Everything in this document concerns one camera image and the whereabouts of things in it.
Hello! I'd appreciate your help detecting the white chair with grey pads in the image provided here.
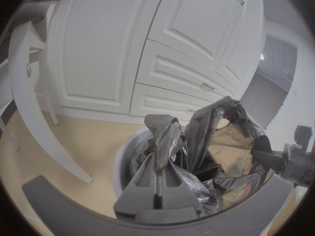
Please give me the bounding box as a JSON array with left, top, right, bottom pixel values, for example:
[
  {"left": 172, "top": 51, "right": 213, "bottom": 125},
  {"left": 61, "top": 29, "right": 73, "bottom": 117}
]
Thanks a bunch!
[{"left": 0, "top": 0, "right": 94, "bottom": 184}]

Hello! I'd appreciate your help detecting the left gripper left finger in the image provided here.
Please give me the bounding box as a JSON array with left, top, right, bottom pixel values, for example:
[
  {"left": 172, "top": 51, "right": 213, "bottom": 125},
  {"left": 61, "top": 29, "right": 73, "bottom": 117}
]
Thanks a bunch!
[{"left": 113, "top": 153, "right": 158, "bottom": 216}]

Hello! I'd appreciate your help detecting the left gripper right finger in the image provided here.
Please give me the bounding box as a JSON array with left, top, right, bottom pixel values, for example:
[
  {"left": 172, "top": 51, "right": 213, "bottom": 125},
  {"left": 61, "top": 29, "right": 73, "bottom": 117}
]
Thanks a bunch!
[{"left": 156, "top": 161, "right": 203, "bottom": 217}]

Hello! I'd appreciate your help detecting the grey curtain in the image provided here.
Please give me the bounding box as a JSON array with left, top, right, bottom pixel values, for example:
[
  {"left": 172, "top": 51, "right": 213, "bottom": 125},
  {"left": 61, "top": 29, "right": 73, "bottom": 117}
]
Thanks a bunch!
[{"left": 240, "top": 73, "right": 288, "bottom": 130}]

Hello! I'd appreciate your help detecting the black plastic bag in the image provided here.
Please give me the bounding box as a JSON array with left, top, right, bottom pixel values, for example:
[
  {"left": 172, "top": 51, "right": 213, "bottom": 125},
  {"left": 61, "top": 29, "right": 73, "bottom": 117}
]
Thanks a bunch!
[{"left": 128, "top": 96, "right": 276, "bottom": 217}]

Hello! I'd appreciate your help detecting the white trash bin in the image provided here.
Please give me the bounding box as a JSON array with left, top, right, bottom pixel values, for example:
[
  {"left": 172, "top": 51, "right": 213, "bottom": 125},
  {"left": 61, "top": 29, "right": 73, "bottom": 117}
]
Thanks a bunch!
[{"left": 112, "top": 127, "right": 158, "bottom": 201}]

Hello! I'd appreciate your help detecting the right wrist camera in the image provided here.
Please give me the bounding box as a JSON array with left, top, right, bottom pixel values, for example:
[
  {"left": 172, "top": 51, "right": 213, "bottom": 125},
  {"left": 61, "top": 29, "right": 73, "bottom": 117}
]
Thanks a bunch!
[{"left": 294, "top": 125, "right": 315, "bottom": 150}]

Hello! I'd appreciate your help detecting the white wardrobe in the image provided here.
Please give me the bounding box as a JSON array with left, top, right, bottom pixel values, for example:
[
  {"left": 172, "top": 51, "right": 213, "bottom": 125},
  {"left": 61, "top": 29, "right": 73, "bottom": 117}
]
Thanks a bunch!
[{"left": 45, "top": 0, "right": 265, "bottom": 125}]

